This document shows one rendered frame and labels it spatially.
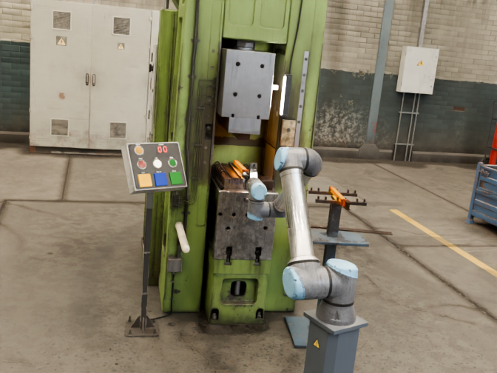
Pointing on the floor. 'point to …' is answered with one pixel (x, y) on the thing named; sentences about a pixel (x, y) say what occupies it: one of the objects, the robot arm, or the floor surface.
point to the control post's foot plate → (132, 327)
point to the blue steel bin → (484, 195)
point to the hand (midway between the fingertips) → (246, 172)
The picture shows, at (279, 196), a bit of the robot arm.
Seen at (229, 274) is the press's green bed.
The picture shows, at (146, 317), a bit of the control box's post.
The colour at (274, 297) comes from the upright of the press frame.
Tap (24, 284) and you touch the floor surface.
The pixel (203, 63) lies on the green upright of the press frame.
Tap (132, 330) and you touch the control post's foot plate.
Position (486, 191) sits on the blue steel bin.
